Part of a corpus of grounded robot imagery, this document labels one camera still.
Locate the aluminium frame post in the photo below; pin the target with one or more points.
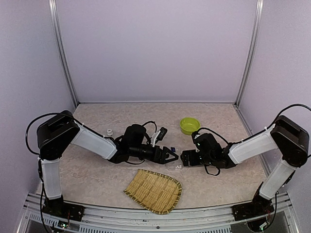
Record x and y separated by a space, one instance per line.
251 52
61 51

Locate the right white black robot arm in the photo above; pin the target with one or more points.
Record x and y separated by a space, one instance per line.
282 134

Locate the left aluminium frame post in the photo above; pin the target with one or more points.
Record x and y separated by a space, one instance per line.
61 51

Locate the green plastic bowl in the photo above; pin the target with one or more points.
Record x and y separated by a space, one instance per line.
188 125

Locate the woven bamboo tray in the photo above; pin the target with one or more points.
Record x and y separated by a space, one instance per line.
155 192

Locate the right aluminium frame post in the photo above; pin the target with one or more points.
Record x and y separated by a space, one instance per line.
251 52

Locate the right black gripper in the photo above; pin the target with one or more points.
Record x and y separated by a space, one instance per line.
193 162

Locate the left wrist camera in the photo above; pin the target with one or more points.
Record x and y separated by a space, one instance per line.
158 136

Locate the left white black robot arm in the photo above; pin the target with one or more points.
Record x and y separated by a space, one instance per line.
62 130

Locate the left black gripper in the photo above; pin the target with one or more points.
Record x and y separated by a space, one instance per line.
162 159

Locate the white capped pill bottle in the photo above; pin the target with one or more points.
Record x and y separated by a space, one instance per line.
109 132

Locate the clear plastic pill organizer box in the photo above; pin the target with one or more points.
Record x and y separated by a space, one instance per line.
176 165

